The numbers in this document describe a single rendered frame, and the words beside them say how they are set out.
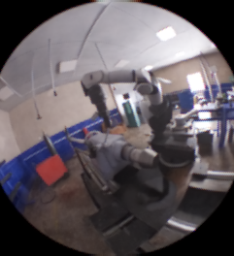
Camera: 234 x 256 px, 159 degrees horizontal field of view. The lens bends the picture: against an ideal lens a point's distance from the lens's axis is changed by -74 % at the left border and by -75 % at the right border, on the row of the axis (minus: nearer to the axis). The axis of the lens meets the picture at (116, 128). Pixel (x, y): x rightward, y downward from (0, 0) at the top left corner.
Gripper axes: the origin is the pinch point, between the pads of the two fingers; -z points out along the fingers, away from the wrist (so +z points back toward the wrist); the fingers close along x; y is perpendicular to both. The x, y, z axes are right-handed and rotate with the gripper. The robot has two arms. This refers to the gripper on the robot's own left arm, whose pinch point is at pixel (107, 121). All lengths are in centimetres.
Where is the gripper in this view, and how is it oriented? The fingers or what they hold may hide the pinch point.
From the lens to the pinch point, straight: 43.5
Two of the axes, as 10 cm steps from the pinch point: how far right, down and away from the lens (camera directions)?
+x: -0.8, -2.0, 9.8
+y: -9.4, 3.5, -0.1
